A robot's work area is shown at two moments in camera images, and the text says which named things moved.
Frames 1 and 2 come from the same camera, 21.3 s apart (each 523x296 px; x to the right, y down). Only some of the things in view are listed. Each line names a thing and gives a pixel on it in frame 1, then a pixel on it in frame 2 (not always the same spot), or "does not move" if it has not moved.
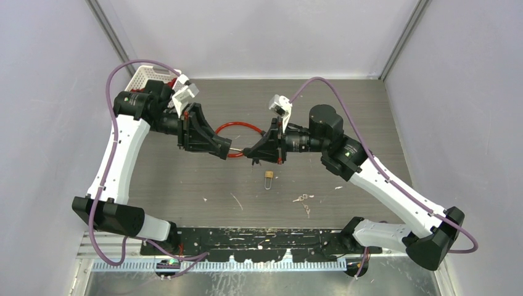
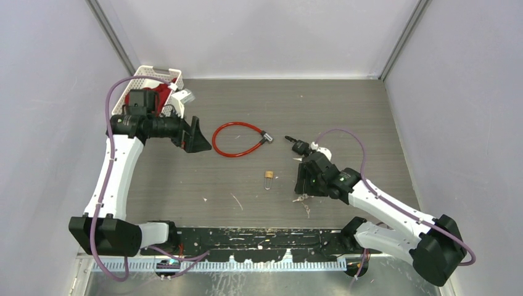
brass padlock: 268,174 does not move
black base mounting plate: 256,244 does not move
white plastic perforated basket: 148,72 does not move
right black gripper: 272,147 -> 304,173
